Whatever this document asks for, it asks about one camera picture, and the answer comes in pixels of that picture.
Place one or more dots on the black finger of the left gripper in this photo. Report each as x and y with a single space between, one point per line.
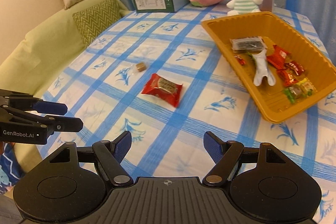
64 124

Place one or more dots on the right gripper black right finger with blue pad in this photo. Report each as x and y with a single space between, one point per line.
226 156

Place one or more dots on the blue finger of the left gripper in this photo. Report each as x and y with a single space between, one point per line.
46 107

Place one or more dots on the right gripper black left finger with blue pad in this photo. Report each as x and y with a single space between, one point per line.
109 155

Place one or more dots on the red round-label snack packet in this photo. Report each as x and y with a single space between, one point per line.
163 89

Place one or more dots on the clear green candy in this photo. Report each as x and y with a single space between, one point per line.
294 93

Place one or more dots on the white green snack packet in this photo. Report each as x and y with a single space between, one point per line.
262 69

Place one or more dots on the clear brown candy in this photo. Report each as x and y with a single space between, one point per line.
139 67

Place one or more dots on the small red candy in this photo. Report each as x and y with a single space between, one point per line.
240 60

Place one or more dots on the red gold candy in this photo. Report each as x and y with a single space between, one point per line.
287 78

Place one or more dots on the yellow green candy packet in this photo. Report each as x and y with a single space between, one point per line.
307 87

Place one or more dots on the large red snack packet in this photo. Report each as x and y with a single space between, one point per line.
278 57

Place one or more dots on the black grey snack packet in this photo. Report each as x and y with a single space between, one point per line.
251 44

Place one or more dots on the dark red candy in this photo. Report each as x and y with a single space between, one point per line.
296 67

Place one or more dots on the green sofa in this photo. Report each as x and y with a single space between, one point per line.
47 49

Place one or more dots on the blue checked tablecloth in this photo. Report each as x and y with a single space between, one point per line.
99 87

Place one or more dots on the green zigzag cushion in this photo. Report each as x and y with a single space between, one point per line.
92 21

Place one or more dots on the yellow plastic tray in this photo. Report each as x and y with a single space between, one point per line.
271 100

